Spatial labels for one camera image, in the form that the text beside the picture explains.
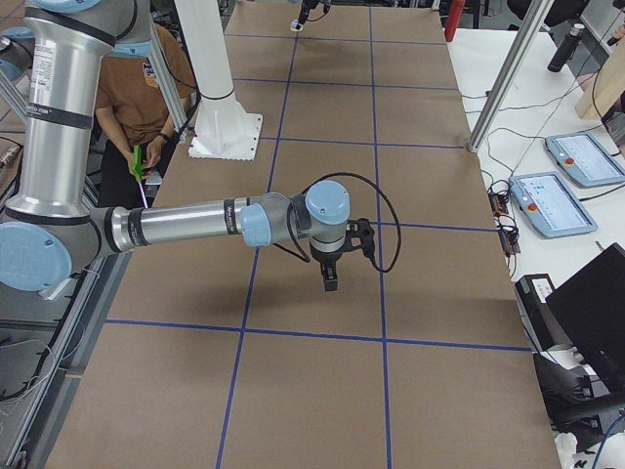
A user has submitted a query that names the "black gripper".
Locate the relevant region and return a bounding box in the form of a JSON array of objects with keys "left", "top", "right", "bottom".
[
  {"left": 311, "top": 246, "right": 343, "bottom": 292},
  {"left": 298, "top": 0, "right": 330, "bottom": 25}
]

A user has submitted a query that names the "blue service bell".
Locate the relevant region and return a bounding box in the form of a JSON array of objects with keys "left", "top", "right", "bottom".
[{"left": 290, "top": 20, "right": 304, "bottom": 32}]

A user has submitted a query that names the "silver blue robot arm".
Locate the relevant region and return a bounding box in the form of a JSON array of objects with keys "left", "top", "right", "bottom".
[{"left": 1, "top": 1, "right": 356, "bottom": 291}]

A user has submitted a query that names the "brown paper table cover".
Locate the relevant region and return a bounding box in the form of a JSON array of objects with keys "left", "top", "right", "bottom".
[{"left": 47, "top": 2, "right": 559, "bottom": 468}]

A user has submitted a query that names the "red cylinder bottle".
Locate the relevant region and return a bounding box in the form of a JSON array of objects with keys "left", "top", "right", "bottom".
[{"left": 443, "top": 0, "right": 466, "bottom": 42}]

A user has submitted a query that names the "person in brown shirt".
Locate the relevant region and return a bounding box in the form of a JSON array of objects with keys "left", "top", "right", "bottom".
[{"left": 95, "top": 55, "right": 177, "bottom": 209}]

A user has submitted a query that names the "black box with label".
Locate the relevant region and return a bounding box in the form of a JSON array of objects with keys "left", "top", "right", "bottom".
[{"left": 515, "top": 274, "right": 564, "bottom": 351}]

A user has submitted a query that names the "green handheld tool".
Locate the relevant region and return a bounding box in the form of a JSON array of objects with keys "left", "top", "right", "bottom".
[{"left": 130, "top": 145, "right": 149, "bottom": 183}]

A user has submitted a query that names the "near blue teach pendant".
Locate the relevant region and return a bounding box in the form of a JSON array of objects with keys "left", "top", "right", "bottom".
[{"left": 509, "top": 172, "right": 598, "bottom": 238}]

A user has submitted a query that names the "blue teach pendant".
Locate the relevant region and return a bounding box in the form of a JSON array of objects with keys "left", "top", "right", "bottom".
[
  {"left": 509, "top": 172, "right": 598, "bottom": 238},
  {"left": 545, "top": 132, "right": 624, "bottom": 188}
]

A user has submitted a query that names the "black water bottle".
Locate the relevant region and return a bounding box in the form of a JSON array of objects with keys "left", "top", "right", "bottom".
[{"left": 547, "top": 22, "right": 586, "bottom": 72}]

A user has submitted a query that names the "black monitor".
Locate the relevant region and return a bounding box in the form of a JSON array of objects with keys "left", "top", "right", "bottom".
[{"left": 547, "top": 243, "right": 625, "bottom": 392}]

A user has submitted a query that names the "far blue teach pendant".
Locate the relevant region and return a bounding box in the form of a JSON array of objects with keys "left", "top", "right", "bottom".
[{"left": 545, "top": 132, "right": 624, "bottom": 188}]

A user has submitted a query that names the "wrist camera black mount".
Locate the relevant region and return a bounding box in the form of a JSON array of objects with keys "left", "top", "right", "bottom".
[{"left": 342, "top": 218, "right": 375, "bottom": 264}]

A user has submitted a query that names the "white pedestal column base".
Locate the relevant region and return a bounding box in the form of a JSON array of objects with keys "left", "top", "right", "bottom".
[{"left": 175, "top": 0, "right": 263, "bottom": 160}]

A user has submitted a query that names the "aluminium frame post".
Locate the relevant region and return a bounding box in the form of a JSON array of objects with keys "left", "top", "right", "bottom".
[{"left": 467, "top": 0, "right": 554, "bottom": 153}]

